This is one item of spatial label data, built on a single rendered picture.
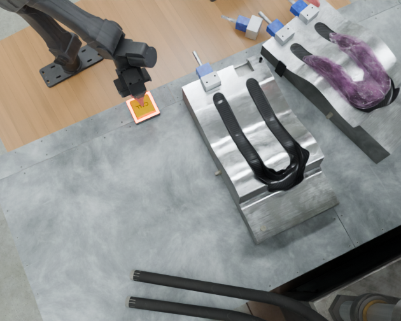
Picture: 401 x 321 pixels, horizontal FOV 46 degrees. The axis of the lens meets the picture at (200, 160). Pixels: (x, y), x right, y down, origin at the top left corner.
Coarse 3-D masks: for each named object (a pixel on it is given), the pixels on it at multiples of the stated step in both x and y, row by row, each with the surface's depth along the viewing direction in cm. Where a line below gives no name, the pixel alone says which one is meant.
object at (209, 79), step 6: (198, 60) 139; (204, 66) 138; (210, 66) 138; (198, 72) 138; (204, 72) 138; (210, 72) 138; (216, 72) 136; (204, 78) 136; (210, 78) 136; (216, 78) 136; (204, 84) 135; (210, 84) 135; (216, 84) 136
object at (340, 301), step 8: (336, 296) 131; (344, 296) 128; (352, 296) 128; (328, 304) 131; (336, 304) 128; (344, 304) 125; (376, 304) 105; (384, 304) 101; (392, 304) 98; (328, 312) 131; (336, 312) 127; (344, 312) 123; (368, 312) 106; (376, 312) 101; (384, 312) 97; (336, 320) 127; (344, 320) 126; (368, 320) 105; (376, 320) 100; (384, 320) 96
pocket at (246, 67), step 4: (248, 60) 140; (240, 64) 141; (244, 64) 142; (248, 64) 142; (236, 68) 142; (240, 68) 142; (244, 68) 142; (248, 68) 142; (252, 68) 140; (236, 72) 142; (240, 72) 142; (244, 72) 142; (248, 72) 142; (240, 76) 142
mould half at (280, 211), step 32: (256, 64) 140; (192, 96) 137; (224, 128) 135; (256, 128) 135; (288, 128) 133; (224, 160) 130; (288, 160) 127; (320, 160) 129; (256, 192) 128; (288, 192) 133; (320, 192) 133; (256, 224) 130; (288, 224) 130
